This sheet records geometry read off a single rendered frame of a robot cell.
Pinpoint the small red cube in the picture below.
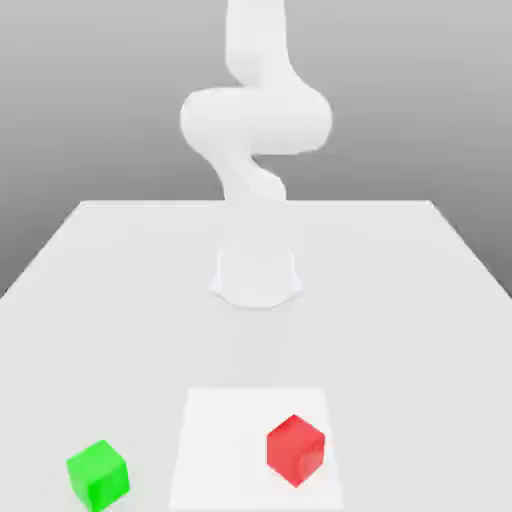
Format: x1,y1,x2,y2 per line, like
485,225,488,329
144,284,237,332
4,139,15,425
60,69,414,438
266,413,326,489

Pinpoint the small green cube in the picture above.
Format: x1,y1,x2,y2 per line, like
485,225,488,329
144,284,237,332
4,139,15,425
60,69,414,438
65,439,131,512

